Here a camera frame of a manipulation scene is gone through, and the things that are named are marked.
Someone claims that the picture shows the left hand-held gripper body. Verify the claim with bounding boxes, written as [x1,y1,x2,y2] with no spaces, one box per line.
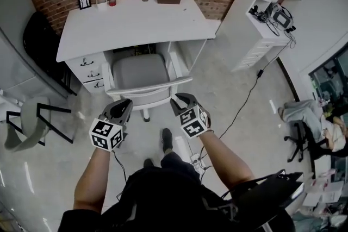
[89,115,129,153]

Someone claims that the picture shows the white shelf unit with drawers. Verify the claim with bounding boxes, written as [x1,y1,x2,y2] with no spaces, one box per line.
[231,0,322,72]

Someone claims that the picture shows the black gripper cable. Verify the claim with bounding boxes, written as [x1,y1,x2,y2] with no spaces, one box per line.
[111,149,128,182]

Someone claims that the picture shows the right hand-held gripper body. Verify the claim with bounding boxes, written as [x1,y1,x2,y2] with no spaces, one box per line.
[178,103,213,139]

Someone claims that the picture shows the small black screen device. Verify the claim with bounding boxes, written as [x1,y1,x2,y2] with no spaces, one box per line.
[273,9,293,28]

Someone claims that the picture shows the long black floor cable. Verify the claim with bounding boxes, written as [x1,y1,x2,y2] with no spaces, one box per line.
[219,35,296,139]

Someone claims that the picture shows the white cardboard boxes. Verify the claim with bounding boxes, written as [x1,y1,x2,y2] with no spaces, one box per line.
[301,179,345,209]

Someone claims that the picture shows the white desk with drawers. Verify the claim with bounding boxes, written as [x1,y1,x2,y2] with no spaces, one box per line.
[55,0,217,93]

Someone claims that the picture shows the white rectangular panel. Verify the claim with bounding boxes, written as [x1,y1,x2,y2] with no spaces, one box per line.
[204,18,222,36]

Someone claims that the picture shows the person's right black shoe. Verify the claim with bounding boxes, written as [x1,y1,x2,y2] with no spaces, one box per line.
[161,128,174,153]

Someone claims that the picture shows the black flat board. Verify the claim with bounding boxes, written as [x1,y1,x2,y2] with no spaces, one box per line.
[217,169,305,226]

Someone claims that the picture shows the black small gadgets cluster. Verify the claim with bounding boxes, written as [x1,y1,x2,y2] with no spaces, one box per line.
[249,5,270,22]

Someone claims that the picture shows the light grey black-legged chair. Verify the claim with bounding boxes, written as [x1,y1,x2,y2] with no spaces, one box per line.
[4,97,74,153]

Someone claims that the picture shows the grey white armchair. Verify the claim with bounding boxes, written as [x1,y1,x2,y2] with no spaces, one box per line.
[101,47,193,122]

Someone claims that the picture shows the black framed window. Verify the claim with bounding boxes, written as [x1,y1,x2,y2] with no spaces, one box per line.
[308,48,348,117]

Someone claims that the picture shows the person's right forearm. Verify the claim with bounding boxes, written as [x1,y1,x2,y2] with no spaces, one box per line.
[197,130,255,188]

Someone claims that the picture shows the person's black clothed torso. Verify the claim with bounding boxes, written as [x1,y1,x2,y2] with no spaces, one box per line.
[57,152,296,232]

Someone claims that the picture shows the black office chair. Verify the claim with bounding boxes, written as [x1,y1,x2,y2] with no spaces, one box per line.
[283,119,348,180]

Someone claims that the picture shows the white flat floor box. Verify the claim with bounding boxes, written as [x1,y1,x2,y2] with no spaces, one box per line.
[175,136,191,153]

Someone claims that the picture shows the silver grey refrigerator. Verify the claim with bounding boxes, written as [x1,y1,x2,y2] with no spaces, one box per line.
[0,0,70,98]

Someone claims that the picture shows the black folding chair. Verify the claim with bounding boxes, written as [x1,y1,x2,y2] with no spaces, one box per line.
[22,11,78,96]

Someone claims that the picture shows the person's left forearm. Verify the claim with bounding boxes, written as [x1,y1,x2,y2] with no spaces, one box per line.
[73,145,115,211]

